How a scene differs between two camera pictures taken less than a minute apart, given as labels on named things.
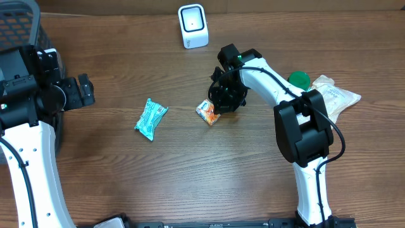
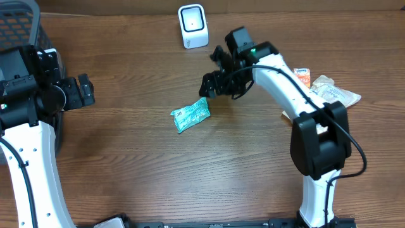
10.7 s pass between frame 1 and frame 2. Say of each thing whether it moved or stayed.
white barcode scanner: stayed
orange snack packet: moved
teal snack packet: moved
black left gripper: stayed
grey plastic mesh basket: stayed
